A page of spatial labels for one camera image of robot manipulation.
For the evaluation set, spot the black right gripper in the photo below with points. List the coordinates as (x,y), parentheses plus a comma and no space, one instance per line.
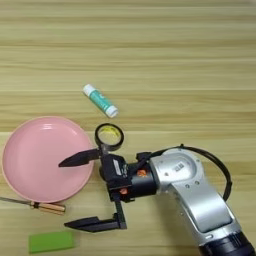
(143,183)

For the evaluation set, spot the green rectangular block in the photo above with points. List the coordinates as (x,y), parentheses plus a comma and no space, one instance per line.
(51,241)

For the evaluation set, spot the pink round plate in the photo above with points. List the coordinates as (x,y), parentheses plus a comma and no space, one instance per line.
(36,156)

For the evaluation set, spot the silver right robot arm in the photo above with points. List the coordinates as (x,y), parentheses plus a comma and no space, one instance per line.
(196,200)

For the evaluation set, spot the small black white-labelled box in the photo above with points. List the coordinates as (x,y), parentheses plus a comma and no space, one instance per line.
(115,171)

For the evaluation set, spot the black tape roll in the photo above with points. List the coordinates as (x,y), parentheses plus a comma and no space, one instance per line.
(97,136)

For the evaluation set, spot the teal white glue stick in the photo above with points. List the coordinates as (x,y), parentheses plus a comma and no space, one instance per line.
(100,100)

